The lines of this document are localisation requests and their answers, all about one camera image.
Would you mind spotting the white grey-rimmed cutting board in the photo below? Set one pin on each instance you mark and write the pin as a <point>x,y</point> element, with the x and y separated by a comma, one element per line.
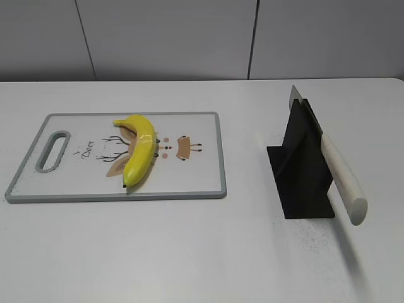
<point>80,158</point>

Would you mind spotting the white-handled kitchen knife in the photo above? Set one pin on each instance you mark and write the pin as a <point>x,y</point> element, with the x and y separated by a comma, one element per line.
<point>351,193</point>

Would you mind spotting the yellow plastic banana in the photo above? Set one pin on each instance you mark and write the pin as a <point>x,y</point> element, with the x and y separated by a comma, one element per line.
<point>143,153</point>

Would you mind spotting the black knife stand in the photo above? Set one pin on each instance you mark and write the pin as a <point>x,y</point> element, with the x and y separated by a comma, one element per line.
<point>301,173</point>

